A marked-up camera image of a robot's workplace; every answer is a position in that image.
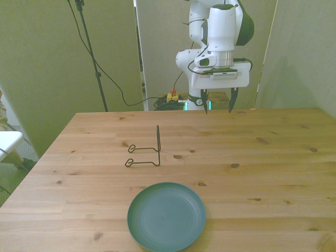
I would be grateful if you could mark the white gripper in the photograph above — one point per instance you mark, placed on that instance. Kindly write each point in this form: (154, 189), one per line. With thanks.
(220, 82)

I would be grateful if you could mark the teal round plate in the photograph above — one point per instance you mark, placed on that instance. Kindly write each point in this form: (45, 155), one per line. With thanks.
(166, 218)

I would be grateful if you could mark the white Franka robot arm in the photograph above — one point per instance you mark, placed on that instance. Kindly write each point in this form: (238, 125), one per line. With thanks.
(220, 26)

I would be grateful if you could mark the yellow emergency stop button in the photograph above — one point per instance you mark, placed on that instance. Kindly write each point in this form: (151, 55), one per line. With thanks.
(173, 96)

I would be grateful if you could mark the black tripod stand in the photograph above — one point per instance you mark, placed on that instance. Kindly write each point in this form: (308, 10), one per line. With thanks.
(90, 50)

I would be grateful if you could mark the person's sandaled foot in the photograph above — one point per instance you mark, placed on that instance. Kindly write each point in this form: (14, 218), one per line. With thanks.
(25, 164)

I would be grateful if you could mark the white chair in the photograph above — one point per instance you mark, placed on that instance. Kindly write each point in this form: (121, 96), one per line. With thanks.
(8, 143)

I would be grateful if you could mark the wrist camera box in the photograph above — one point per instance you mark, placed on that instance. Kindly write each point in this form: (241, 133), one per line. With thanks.
(223, 74)

